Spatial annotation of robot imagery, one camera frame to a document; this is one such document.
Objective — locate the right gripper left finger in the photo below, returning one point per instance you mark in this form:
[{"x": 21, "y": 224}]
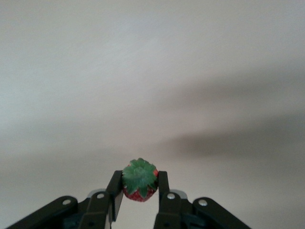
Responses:
[{"x": 95, "y": 210}]

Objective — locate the red plastic strawberry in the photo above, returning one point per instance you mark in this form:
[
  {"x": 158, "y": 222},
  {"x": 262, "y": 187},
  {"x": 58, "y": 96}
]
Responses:
[{"x": 139, "y": 179}]

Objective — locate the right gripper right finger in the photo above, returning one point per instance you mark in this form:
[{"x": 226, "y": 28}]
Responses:
[{"x": 171, "y": 210}]

